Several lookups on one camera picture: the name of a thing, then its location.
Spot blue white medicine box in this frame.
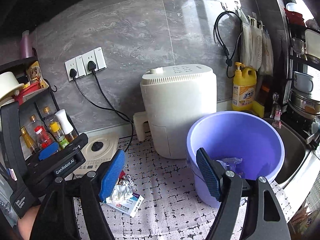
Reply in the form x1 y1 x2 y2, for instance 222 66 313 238
106 193 144 217

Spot white tissue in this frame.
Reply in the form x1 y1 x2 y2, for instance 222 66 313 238
105 184 133 204

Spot person's left hand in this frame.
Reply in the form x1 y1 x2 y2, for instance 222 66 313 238
17 205 40 240

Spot silver foil wrapper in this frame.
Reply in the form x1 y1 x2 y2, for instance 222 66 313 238
118 171 136 191

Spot purple plastic bucket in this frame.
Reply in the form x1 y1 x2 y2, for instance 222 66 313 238
187 111 285 207

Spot patterned table mat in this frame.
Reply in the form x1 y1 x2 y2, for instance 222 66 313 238
101 134 217 239

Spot white top oil dispenser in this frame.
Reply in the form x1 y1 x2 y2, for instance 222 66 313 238
55 109 78 142

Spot green label yellow cap bottle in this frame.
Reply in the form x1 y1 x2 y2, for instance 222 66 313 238
50 121 69 149

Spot clear gold cap bottle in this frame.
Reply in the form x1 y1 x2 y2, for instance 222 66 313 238
43 106 57 128

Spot black left shelf rack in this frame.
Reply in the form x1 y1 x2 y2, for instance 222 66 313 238
0 47 81 140

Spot yellow sponge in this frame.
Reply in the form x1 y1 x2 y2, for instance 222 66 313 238
252 100 265 118

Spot red plastic bowl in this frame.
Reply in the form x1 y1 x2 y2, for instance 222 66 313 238
14 81 41 105

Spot white air fryer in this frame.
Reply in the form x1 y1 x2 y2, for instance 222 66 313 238
133 64 217 159

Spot stainless steel sink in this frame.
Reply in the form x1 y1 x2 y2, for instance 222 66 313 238
275 122 311 189

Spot yellow dish soap bottle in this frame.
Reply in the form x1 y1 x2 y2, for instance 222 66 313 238
232 62 257 111

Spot cream upper bowl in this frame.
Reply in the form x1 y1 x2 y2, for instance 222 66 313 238
0 72 24 100

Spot snack packet on shelf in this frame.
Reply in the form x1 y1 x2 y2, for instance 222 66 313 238
27 61 49 89

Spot stainless steel pots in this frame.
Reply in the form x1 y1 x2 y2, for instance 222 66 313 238
289 88 319 119

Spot white enamel mug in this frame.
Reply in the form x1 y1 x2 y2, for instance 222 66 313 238
293 72 313 94

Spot white hanging bags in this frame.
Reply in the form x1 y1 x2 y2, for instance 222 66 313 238
238 9 273 76

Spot black right dish rack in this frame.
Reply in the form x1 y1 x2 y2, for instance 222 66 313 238
282 3 319 139

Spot white container on rack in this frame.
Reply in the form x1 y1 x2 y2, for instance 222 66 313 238
305 29 320 59

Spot black hanging cable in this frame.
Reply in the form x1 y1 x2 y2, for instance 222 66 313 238
213 10 244 79

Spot black left power cable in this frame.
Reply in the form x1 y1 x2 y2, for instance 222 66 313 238
68 68 135 131

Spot black power cable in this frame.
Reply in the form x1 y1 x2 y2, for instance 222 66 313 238
87 60 136 153
68 68 135 131

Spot black right power cable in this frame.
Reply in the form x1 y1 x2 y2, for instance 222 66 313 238
87 60 136 153

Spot white wall socket panel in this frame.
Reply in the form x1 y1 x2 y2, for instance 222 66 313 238
65 47 107 81

